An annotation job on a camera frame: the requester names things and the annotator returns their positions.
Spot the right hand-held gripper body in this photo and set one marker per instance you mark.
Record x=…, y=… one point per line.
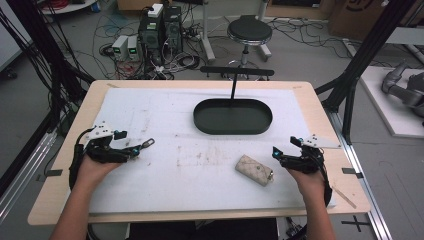
x=306, y=161

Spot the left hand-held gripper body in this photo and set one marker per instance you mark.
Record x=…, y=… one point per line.
x=100, y=151

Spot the person's right hand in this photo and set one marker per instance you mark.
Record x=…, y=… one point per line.
x=310, y=186

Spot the person's left hand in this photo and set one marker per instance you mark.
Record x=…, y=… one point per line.
x=88, y=175

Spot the beige key case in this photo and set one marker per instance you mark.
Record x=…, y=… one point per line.
x=254, y=169

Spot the black tape strip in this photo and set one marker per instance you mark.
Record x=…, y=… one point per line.
x=54, y=173
x=351, y=172

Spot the thin wooden stick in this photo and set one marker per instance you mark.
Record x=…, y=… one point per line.
x=345, y=197

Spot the black oval tray with T-bar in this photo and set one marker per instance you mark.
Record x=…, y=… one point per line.
x=232, y=117

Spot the white foam mat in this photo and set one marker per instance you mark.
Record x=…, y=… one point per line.
x=200, y=180

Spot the grey power supply unit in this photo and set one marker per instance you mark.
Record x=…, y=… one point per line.
x=120, y=46
x=133, y=48

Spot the white platform board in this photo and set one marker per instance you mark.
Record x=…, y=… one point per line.
x=390, y=113

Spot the black computer tower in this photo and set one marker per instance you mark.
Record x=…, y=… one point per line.
x=172, y=28
x=150, y=38

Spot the person's dark clothing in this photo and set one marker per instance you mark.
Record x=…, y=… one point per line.
x=203, y=230

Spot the black round stool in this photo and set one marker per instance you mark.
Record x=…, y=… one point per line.
x=249, y=30

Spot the white box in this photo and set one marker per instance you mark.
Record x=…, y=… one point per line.
x=155, y=10

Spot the white desk leg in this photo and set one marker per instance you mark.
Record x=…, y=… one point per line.
x=207, y=36

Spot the cardboard box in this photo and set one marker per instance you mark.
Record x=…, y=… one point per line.
x=353, y=16

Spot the aluminium rail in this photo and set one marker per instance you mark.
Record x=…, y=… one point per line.
x=366, y=186
x=23, y=180

